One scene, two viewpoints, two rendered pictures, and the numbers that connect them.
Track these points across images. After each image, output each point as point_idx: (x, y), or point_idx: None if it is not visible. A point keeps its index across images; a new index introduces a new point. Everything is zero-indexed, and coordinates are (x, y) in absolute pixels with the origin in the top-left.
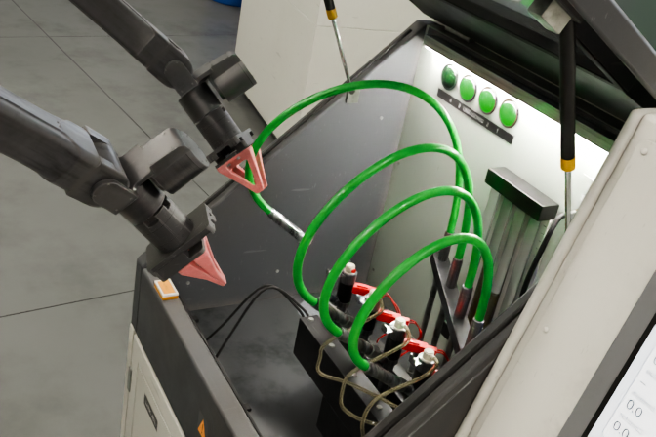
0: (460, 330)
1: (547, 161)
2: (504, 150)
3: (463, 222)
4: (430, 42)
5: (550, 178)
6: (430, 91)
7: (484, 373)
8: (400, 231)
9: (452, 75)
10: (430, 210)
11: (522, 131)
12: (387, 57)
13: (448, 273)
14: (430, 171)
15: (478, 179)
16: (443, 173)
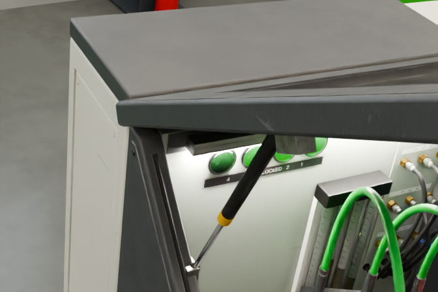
0: None
1: (362, 150)
2: (313, 173)
3: (386, 246)
4: (206, 148)
5: (367, 160)
6: (189, 190)
7: None
8: None
9: (232, 157)
10: (223, 279)
11: (332, 146)
12: (176, 202)
13: (369, 289)
14: (212, 253)
15: (285, 213)
16: (234, 240)
